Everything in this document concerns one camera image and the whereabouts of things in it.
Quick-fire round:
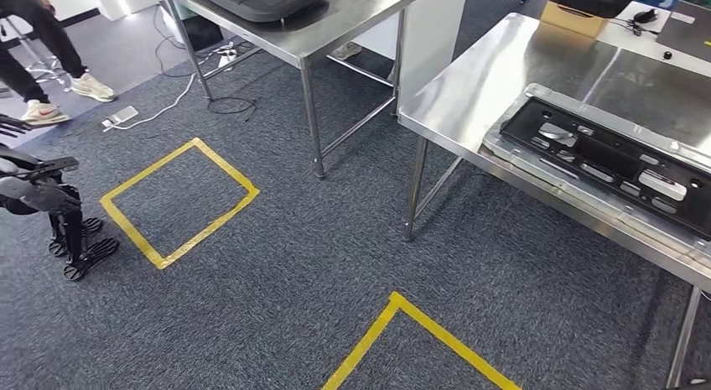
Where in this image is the black plastic panel part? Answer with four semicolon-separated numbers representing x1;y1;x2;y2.
498;96;711;242

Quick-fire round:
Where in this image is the stainless steel workbench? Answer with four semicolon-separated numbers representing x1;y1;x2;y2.
397;12;711;390

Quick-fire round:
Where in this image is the person's shoe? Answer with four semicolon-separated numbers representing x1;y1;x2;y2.
331;41;365;61

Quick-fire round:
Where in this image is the stamped sheet metal panel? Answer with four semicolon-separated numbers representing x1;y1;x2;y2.
481;82;711;267

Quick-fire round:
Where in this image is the stainless steel table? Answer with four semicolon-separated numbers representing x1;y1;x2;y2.
151;0;426;181

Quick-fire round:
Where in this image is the white cabinet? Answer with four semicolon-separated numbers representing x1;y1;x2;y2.
350;0;469;117

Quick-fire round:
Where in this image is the black box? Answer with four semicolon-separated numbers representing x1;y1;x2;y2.
180;13;226;52

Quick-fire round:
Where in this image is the white power strip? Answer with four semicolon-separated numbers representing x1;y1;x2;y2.
101;105;140;129

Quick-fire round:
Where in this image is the cardboard box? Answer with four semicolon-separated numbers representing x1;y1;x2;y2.
539;0;612;39

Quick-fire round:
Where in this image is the white desk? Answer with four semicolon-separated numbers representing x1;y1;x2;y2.
597;1;711;81

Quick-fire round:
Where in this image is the black and white humanoid robot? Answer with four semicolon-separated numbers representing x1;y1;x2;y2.
0;113;121;283

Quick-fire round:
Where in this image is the person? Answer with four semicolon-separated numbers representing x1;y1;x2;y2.
0;0;117;127

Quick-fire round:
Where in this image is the grey laptop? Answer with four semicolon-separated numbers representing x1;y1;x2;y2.
655;0;711;64

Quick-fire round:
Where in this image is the chrome stool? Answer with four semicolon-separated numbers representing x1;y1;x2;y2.
0;15;73;95

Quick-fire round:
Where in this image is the black floor cable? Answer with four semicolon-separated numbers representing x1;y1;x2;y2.
153;3;259;122

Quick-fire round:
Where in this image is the white floor cable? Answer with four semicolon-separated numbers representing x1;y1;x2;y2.
102;39;237;132

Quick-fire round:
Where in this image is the black mouse cable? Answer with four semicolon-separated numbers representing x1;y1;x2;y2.
608;16;646;39

